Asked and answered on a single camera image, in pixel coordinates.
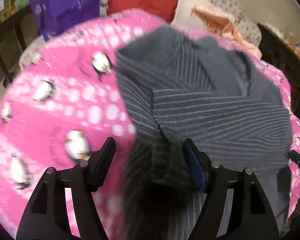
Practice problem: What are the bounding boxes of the grey pinstriped suit jacket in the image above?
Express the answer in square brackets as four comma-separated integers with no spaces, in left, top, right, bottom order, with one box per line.
[115,27,293,239]

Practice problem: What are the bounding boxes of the dark carved wooden cabinet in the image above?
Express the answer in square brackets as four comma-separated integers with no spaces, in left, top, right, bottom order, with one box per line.
[257,23,300,119]

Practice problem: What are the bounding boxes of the pink penguin print quilt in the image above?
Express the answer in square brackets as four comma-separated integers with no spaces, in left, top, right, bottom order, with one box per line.
[0,9,300,239]

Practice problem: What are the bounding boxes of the clutter items on cabinet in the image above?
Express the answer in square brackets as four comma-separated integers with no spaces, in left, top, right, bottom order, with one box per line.
[264,23,300,59]

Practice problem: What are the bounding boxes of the peach fringed cloth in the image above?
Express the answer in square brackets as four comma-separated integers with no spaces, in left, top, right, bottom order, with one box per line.
[191,4,262,59]

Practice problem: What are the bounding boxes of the white pillow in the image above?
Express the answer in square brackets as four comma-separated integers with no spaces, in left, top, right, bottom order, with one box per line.
[171,0,235,31]

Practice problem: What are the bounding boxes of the dark wooden side table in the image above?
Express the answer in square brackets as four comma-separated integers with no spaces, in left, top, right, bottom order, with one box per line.
[0,6,38,87]

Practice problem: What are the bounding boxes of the purple tote bag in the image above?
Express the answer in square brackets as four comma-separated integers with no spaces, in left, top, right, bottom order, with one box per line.
[29,0,101,41]

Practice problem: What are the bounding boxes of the red heart shaped pillow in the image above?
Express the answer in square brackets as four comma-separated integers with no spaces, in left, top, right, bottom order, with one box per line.
[106,0,178,23]

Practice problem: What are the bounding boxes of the green plastic basket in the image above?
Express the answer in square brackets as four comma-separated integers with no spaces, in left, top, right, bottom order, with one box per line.
[14,0,30,10]

